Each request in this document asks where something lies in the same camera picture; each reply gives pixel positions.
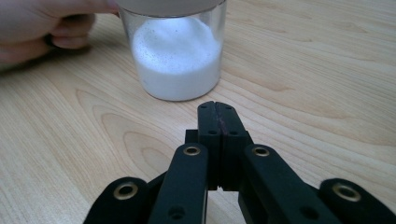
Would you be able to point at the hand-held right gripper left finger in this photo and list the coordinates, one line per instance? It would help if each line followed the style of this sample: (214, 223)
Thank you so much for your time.
(186, 186)

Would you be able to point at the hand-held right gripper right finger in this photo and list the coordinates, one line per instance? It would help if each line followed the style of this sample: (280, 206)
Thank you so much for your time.
(267, 186)

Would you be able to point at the white powder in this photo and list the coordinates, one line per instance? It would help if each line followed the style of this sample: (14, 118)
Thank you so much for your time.
(177, 68)

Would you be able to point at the clear glass jar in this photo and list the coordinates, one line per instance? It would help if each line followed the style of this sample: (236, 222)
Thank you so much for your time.
(218, 46)

